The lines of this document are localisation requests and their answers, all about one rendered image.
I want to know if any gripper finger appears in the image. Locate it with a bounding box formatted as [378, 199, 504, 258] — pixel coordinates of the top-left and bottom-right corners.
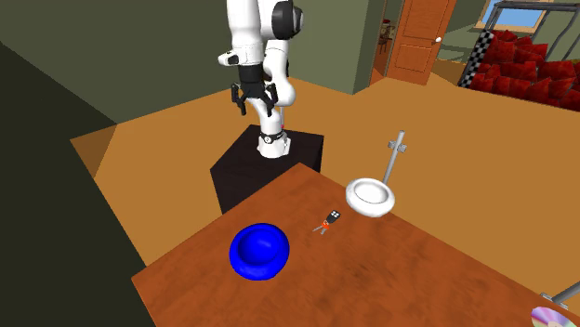
[264, 83, 280, 118]
[231, 83, 249, 117]

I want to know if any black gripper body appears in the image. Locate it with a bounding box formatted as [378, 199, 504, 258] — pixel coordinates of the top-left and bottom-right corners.
[237, 63, 270, 101]

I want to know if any black robot stand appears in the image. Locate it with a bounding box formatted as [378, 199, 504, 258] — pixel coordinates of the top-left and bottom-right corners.
[209, 124, 325, 215]

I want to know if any black key fob with keys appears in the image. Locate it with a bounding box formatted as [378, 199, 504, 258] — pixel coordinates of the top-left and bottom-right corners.
[311, 209, 343, 236]

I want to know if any white bowl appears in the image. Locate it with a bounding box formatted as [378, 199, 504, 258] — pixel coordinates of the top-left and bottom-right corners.
[345, 177, 397, 219]

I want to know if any blue bowl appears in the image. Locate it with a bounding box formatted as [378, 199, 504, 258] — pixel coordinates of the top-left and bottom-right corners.
[228, 222, 291, 282]

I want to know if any orange wooden door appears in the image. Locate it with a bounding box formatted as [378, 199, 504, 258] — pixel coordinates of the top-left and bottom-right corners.
[384, 0, 459, 86]

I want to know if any brown wooden table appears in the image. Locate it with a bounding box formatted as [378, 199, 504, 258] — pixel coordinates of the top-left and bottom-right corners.
[131, 162, 580, 327]

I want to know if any window with blue sky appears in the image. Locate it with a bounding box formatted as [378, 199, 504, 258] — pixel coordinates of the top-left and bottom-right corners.
[480, 0, 550, 33]

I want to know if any shiny compact disc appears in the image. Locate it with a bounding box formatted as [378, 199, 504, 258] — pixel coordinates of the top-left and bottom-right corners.
[530, 306, 580, 327]

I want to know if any grey metal rod with bracket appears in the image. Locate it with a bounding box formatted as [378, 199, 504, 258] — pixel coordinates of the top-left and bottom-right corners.
[381, 130, 408, 187]
[539, 281, 580, 312]

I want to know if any red cushioned bed grey frame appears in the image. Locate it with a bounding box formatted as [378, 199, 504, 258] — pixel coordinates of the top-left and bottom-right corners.
[456, 0, 580, 112]

